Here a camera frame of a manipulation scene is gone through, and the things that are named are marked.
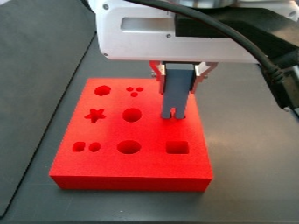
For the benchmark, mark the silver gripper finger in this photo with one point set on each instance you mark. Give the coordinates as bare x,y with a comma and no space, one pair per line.
202,71
159,71

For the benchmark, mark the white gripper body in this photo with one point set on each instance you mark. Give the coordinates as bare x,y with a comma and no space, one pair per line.
137,31

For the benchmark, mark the grey double-square peg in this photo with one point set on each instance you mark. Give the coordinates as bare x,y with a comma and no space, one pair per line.
178,84

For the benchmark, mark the red shape-sorting block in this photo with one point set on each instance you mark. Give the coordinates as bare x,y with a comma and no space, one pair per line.
121,147

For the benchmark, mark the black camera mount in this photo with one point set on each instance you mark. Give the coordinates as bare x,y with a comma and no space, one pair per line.
273,32

